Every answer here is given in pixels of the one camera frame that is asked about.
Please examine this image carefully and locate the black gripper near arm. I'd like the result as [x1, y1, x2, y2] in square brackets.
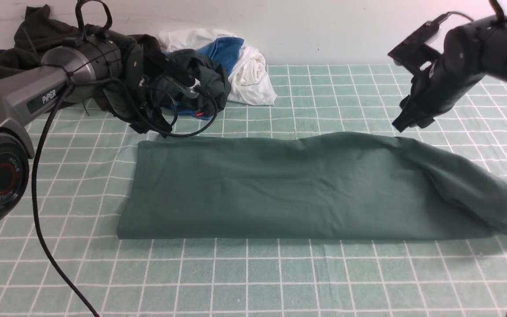
[104, 75, 174, 138]

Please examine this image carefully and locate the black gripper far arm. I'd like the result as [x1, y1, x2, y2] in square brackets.
[392, 62, 485, 132]

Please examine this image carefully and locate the green long-sleeved shirt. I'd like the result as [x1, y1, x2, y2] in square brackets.
[117, 132, 507, 241]

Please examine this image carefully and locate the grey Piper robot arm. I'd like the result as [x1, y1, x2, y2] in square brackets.
[0, 26, 169, 220]

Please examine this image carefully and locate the dark green crumpled garment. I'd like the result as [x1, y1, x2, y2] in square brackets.
[149, 49, 231, 120]

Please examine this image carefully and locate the blue crumpled garment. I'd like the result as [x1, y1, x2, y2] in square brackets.
[170, 37, 245, 120]

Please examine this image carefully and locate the dark brown crumpled garment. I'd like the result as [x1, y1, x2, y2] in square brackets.
[0, 4, 162, 115]

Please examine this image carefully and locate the white crumpled garment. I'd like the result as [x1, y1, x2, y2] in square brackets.
[158, 28, 277, 106]

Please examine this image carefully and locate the black far wrist camera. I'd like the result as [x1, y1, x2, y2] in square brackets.
[388, 12, 449, 75]

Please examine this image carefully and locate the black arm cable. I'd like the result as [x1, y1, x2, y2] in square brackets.
[30, 0, 219, 317]

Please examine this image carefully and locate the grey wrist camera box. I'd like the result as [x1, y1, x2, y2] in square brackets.
[147, 52, 200, 99]

